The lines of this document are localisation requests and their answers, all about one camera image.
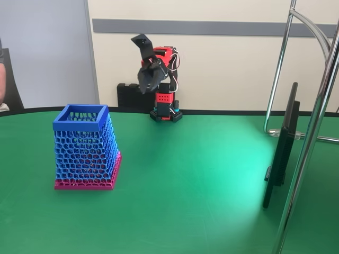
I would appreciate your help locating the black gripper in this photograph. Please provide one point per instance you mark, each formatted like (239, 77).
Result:
(151, 74)

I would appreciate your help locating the person's bare forearm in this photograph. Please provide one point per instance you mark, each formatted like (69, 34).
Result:
(2, 79)

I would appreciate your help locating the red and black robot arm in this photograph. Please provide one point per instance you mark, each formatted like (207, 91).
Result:
(164, 98)

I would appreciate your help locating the blue and pink mesh basket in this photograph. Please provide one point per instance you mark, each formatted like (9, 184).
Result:
(84, 158)

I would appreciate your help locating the black plastic tool case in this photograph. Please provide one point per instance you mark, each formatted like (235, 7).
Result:
(129, 95)

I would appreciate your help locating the black and teal power plug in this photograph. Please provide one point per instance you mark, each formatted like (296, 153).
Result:
(176, 105)

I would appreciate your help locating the thin chrome tube stand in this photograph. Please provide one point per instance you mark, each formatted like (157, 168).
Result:
(279, 66)

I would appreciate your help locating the green table cloth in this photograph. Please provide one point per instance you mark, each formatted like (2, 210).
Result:
(201, 201)

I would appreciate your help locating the beige clothing fold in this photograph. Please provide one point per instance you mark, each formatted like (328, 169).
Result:
(3, 107)

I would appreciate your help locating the black LED light panel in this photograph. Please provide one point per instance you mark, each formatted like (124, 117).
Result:
(284, 148)

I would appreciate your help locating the thick chrome pole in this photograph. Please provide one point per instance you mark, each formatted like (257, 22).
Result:
(305, 158)

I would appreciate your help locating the camera board on black bracket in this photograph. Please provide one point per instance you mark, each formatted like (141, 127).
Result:
(144, 46)

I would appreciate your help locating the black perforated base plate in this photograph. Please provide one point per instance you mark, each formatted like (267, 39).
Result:
(178, 116)

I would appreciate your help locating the gray wall rail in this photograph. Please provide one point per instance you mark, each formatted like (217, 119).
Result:
(212, 27)

